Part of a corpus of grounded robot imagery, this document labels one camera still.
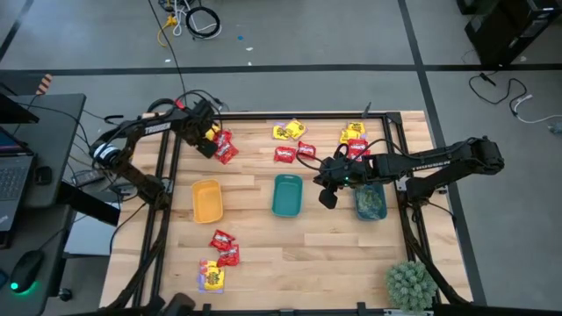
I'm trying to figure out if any orange black striped object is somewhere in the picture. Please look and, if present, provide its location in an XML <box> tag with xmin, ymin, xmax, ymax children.
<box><xmin>36</xmin><ymin>73</ymin><xmax>54</xmax><ymax>96</ymax></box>

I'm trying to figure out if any black computer mouse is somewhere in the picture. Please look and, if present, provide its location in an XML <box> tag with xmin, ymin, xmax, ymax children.
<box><xmin>8</xmin><ymin>248</ymin><xmax>46</xmax><ymax>294</ymax></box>

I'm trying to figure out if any dark grey desk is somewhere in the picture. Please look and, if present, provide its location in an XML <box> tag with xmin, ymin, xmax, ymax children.
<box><xmin>0</xmin><ymin>92</ymin><xmax>88</xmax><ymax>316</ymax></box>

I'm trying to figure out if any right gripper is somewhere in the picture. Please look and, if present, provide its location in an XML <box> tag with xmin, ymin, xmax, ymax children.
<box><xmin>313</xmin><ymin>158</ymin><xmax>372</xmax><ymax>210</ymax></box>

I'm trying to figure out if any large black cabinet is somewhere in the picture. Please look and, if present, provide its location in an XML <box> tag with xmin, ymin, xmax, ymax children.
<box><xmin>464</xmin><ymin>0</ymin><xmax>562</xmax><ymax>68</ymax></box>

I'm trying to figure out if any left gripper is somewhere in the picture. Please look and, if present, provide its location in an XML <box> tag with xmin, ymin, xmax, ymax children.
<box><xmin>177</xmin><ymin>99</ymin><xmax>220</xmax><ymax>160</ymax></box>

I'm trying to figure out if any white cable with plug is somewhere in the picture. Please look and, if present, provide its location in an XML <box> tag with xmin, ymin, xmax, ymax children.
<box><xmin>510</xmin><ymin>93</ymin><xmax>562</xmax><ymax>126</ymax></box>

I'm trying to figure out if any white cable bundle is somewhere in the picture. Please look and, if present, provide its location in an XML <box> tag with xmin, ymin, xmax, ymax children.
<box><xmin>171</xmin><ymin>0</ymin><xmax>222</xmax><ymax>41</ymax></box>

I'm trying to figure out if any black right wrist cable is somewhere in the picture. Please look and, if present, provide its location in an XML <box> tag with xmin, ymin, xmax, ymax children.
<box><xmin>294</xmin><ymin>138</ymin><xmax>414</xmax><ymax>173</ymax></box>

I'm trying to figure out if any teal green plastic bin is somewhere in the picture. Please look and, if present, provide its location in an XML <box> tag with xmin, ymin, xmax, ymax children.
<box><xmin>270</xmin><ymin>173</ymin><xmax>304</xmax><ymax>219</ymax></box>

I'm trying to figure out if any dark blue plastic bin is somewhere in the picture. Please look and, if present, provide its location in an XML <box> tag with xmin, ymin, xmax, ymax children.
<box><xmin>353</xmin><ymin>183</ymin><xmax>388</xmax><ymax>222</ymax></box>

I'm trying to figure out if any thin black looped cable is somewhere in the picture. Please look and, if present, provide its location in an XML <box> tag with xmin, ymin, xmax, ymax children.
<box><xmin>177</xmin><ymin>89</ymin><xmax>229</xmax><ymax>113</ymax></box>

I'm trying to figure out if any yellow plastic bin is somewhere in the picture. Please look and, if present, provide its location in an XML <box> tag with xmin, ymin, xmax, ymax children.
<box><xmin>191</xmin><ymin>177</ymin><xmax>224</xmax><ymax>225</ymax></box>

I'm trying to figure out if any white flat sheet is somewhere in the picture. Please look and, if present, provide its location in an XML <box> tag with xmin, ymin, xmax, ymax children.
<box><xmin>64</xmin><ymin>217</ymin><xmax>120</xmax><ymax>256</ymax></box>

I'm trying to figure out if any green artificial plant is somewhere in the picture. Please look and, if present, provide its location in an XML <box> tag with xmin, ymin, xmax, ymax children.
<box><xmin>385</xmin><ymin>259</ymin><xmax>439</xmax><ymax>314</ymax></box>

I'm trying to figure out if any grey laptop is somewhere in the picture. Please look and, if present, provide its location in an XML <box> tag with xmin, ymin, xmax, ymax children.
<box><xmin>0</xmin><ymin>126</ymin><xmax>35</xmax><ymax>233</ymax></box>

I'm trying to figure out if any black power strip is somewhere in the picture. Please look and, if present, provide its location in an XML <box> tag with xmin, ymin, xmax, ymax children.
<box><xmin>71</xmin><ymin>169</ymin><xmax>106</xmax><ymax>188</ymax></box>

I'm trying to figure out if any long thin black cable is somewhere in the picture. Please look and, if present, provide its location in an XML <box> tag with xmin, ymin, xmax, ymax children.
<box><xmin>147</xmin><ymin>0</ymin><xmax>189</xmax><ymax>106</ymax></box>

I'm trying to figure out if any black aluminium rig frame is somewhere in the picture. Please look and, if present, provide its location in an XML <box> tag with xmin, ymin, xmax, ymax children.
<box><xmin>101</xmin><ymin>111</ymin><xmax>475</xmax><ymax>316</ymax></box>

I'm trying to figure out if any small black box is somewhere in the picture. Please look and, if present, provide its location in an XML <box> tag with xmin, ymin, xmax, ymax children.
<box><xmin>34</xmin><ymin>165</ymin><xmax>54</xmax><ymax>186</ymax></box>

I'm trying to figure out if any yellow cable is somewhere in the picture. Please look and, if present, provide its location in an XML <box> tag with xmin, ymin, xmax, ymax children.
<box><xmin>156</xmin><ymin>14</ymin><xmax>179</xmax><ymax>47</ymax></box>

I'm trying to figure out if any thick black cable loop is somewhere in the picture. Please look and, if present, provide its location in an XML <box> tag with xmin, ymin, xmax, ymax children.
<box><xmin>146</xmin><ymin>97</ymin><xmax>184</xmax><ymax>114</ymax></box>

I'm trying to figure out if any black desk base bar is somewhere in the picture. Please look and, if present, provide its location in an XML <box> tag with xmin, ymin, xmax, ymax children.
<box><xmin>56</xmin><ymin>182</ymin><xmax>122</xmax><ymax>227</ymax></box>

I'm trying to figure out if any black cable coil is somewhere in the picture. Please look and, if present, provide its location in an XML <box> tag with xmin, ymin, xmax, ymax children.
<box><xmin>184</xmin><ymin>5</ymin><xmax>222</xmax><ymax>40</ymax></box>

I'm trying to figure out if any black cable with plug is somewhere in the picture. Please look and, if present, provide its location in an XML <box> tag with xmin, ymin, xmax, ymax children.
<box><xmin>467</xmin><ymin>71</ymin><xmax>529</xmax><ymax>118</ymax></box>

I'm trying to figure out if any black desk monitor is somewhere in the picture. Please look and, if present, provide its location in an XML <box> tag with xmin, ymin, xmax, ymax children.
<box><xmin>0</xmin><ymin>93</ymin><xmax>40</xmax><ymax>126</ymax></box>

